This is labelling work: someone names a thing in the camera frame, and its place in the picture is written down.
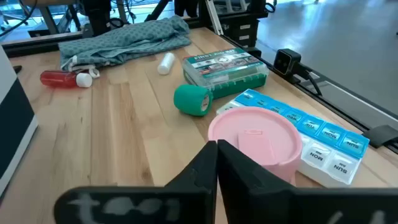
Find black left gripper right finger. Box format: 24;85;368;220
216;139;398;224

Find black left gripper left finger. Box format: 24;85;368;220
53;140;218;224

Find clear tumbler with pink lid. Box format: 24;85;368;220
207;106;303;186

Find blue white weekly pill organizer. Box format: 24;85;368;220
216;88;370;189

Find navy white striped fabric basket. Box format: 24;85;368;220
0;46;39;197

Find green bandage roll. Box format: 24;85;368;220
173;84;214;118

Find green first aid kit box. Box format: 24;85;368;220
182;47;270;100

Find small white bottle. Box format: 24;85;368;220
157;52;176;76

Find teal patterned hospital gown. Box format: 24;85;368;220
58;14;193;78

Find black drawer cabinet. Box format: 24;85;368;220
219;12;270;47

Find red bottle with white cap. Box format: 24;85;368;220
39;70;93;89

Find silver aluminium strut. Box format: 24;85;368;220
203;0;224;36

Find black flat bracket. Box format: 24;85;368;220
362;124;398;149

